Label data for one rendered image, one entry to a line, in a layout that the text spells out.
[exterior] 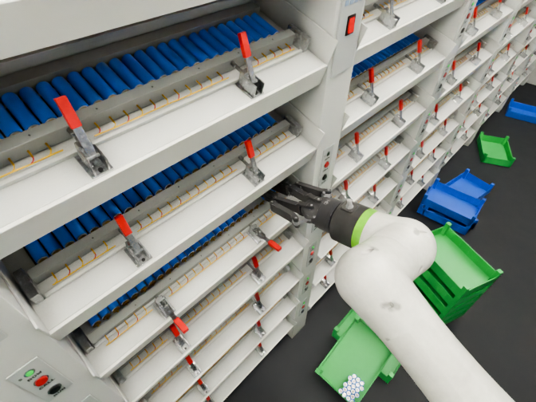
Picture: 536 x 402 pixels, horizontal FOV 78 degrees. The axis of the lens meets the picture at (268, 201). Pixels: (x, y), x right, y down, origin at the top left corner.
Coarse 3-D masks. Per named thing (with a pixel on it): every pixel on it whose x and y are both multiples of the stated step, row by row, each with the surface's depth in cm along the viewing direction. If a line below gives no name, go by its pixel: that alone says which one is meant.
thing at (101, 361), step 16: (288, 176) 90; (256, 208) 86; (256, 224) 84; (272, 224) 85; (288, 224) 88; (208, 240) 79; (224, 256) 78; (240, 256) 79; (208, 272) 75; (224, 272) 76; (176, 288) 72; (192, 288) 72; (208, 288) 73; (176, 304) 70; (192, 304) 73; (144, 320) 67; (160, 320) 68; (80, 336) 61; (112, 336) 64; (128, 336) 65; (144, 336) 66; (80, 352) 59; (96, 352) 62; (112, 352) 63; (128, 352) 64; (96, 368) 61; (112, 368) 62
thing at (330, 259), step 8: (384, 200) 164; (376, 208) 167; (384, 208) 167; (336, 248) 150; (344, 248) 151; (328, 256) 144; (336, 256) 148; (320, 264) 144; (328, 264) 145; (320, 272) 142; (328, 272) 143; (320, 280) 140; (312, 288) 136
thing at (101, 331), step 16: (240, 224) 80; (224, 240) 77; (240, 240) 80; (208, 256) 76; (176, 272) 71; (160, 288) 69; (128, 304) 66; (144, 304) 67; (112, 320) 64; (96, 336) 62
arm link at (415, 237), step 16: (368, 224) 62; (384, 224) 61; (400, 224) 59; (416, 224) 59; (352, 240) 65; (400, 240) 55; (416, 240) 56; (432, 240) 58; (416, 256) 55; (432, 256) 58; (416, 272) 55
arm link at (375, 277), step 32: (352, 256) 52; (384, 256) 50; (352, 288) 50; (384, 288) 48; (416, 288) 51; (384, 320) 48; (416, 320) 47; (416, 352) 46; (448, 352) 46; (448, 384) 45; (480, 384) 44
